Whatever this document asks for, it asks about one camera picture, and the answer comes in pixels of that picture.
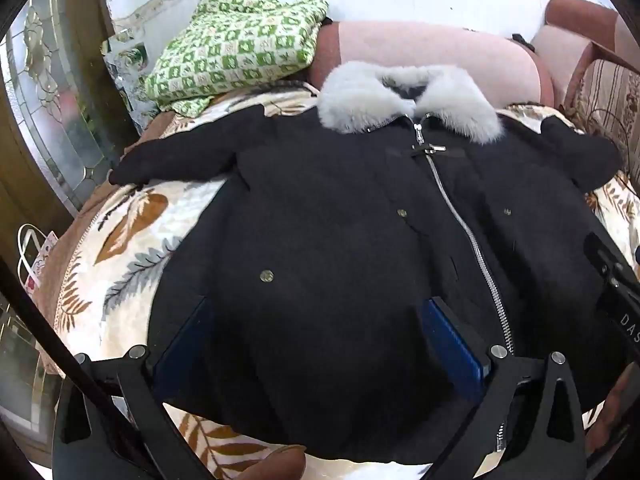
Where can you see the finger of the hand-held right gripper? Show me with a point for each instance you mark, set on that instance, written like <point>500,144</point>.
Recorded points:
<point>607,260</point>

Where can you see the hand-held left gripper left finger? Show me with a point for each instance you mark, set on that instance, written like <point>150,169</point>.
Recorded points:
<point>182,345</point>

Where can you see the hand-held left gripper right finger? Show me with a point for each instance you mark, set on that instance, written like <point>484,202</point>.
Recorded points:
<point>452,345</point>

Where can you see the black coat with fur collar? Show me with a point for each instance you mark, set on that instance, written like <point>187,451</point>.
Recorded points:
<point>325,235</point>

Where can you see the leaf printed blanket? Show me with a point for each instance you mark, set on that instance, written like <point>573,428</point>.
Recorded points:
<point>125,260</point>

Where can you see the striped beige pillow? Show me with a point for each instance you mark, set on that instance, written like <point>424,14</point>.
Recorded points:
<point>610,95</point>

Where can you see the white paper bag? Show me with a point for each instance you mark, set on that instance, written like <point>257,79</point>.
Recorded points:
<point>42,256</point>

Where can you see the small pink sofa cushion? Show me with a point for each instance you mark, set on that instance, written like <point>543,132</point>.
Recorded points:
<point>562,45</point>

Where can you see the wooden door with patterned glass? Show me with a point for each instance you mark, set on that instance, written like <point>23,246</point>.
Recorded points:
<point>50,110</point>

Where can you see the large pink sofa cushion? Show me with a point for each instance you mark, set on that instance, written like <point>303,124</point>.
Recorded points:
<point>425,45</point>

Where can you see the green checkered cloth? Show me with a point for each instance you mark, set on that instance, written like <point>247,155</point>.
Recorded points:
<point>235,45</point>

